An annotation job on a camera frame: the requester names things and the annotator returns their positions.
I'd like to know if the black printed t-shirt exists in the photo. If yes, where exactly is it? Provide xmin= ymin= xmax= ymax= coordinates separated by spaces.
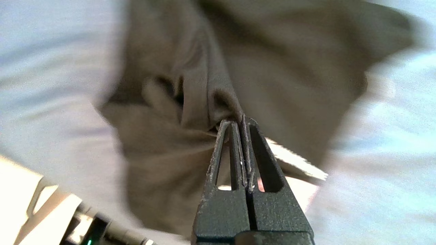
xmin=97 ymin=0 xmax=430 ymax=239

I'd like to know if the blue bed sheet mattress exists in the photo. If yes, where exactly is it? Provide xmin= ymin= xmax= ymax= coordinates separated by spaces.
xmin=0 ymin=0 xmax=436 ymax=245

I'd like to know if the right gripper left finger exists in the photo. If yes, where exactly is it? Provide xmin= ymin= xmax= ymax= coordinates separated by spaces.
xmin=191 ymin=119 xmax=252 ymax=245

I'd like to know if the grey metal power box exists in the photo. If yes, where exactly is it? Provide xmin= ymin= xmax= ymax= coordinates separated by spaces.
xmin=66 ymin=202 xmax=157 ymax=245

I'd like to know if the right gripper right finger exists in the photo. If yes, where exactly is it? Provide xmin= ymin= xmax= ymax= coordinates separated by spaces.
xmin=241 ymin=114 xmax=315 ymax=245

